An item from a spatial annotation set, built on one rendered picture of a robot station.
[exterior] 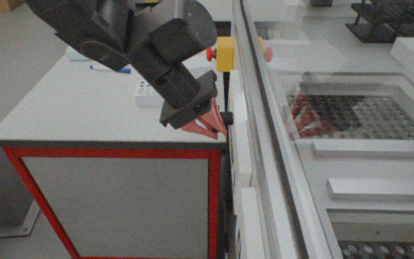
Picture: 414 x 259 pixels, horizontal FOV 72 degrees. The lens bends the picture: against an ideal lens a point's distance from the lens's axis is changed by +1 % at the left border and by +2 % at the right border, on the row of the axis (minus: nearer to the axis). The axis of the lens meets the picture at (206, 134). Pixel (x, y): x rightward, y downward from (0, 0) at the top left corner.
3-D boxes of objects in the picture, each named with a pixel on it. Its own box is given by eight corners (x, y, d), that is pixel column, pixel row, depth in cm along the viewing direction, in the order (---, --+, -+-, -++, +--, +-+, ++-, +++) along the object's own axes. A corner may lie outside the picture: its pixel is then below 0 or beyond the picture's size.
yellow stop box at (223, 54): (213, 72, 77) (214, 47, 72) (213, 60, 83) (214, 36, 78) (232, 72, 77) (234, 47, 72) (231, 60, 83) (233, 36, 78)
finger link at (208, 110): (238, 140, 45) (203, 100, 40) (202, 158, 48) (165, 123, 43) (235, 114, 50) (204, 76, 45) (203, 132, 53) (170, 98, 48)
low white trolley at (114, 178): (77, 276, 118) (-15, 138, 68) (117, 165, 165) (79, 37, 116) (218, 279, 117) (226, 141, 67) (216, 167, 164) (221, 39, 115)
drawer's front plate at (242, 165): (234, 216, 45) (239, 170, 38) (227, 110, 67) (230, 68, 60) (245, 216, 45) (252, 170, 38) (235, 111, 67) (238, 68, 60)
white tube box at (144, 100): (136, 107, 78) (134, 96, 76) (139, 91, 85) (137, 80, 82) (181, 105, 79) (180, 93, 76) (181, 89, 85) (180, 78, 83)
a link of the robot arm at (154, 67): (128, 34, 41) (110, 57, 38) (159, 11, 37) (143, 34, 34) (160, 69, 45) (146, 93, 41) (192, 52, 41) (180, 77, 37)
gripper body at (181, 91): (220, 99, 40) (187, 60, 36) (166, 131, 44) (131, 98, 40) (219, 76, 45) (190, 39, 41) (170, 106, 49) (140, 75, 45)
